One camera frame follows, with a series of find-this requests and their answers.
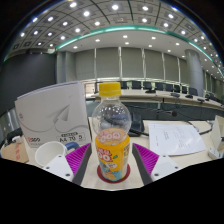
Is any white mug with blue handle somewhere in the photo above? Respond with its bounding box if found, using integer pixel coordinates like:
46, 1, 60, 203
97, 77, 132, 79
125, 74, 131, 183
34, 140, 80, 168

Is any row of black office chairs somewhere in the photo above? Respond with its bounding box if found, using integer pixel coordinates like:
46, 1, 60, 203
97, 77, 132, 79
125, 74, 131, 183
118, 80, 201, 96

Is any flat round red coaster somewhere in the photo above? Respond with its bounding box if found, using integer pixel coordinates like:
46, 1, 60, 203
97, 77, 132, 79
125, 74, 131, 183
96, 162, 132, 184

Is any group of ceiling lights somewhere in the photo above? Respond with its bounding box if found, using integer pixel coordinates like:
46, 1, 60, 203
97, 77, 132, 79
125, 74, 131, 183
18, 1, 208, 51

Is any brown cardboard box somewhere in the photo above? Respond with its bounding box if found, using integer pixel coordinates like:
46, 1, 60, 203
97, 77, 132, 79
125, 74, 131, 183
0, 141, 30, 164

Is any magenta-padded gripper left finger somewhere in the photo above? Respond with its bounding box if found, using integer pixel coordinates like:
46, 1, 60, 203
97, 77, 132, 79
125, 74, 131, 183
42, 142, 93, 187

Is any white printed paper sheet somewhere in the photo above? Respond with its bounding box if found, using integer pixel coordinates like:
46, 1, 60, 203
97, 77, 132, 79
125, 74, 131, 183
147, 122, 208, 157

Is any white copy paper box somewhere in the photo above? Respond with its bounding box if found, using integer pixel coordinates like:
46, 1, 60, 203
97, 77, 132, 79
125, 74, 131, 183
14, 80, 93, 149

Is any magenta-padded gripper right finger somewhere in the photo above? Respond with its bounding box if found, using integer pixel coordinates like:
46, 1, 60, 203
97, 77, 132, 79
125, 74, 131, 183
131, 142, 183, 187

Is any long beige conference desk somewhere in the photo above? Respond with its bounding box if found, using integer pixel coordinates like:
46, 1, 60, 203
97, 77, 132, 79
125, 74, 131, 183
91, 89, 224, 109

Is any yellow-capped orange-label drink bottle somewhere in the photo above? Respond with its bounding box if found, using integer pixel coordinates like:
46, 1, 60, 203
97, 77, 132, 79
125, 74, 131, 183
91, 81, 132, 183

